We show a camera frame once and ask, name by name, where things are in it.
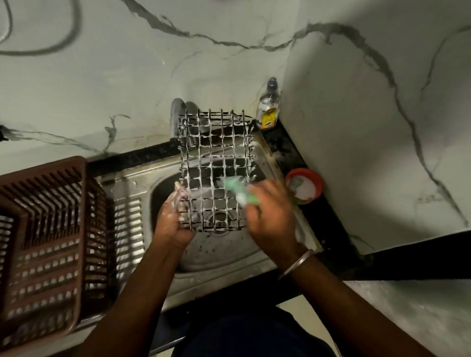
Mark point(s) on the person's left hand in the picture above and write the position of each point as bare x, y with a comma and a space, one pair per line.
171, 224

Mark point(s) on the person's right hand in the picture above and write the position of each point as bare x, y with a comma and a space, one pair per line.
272, 217

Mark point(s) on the green scrub pad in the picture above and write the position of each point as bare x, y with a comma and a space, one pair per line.
241, 191

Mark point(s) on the black wire rack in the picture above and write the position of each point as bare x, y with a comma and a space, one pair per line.
217, 154

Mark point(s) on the person's right forearm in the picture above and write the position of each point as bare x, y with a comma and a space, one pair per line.
353, 312

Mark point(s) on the person's left forearm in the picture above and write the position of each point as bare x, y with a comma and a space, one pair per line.
128, 305

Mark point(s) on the person's dark clothing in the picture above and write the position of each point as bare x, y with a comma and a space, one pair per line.
250, 334

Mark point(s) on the orange round container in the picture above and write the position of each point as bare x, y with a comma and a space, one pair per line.
305, 185

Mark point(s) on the stainless steel sink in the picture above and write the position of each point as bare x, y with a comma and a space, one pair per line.
220, 253

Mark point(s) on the chrome faucet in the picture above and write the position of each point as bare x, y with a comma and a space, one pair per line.
176, 117

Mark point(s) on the clear dish soap bottle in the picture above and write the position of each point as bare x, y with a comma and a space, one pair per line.
268, 108

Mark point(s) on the brown plastic dish basket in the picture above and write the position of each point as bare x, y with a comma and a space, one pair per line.
44, 228

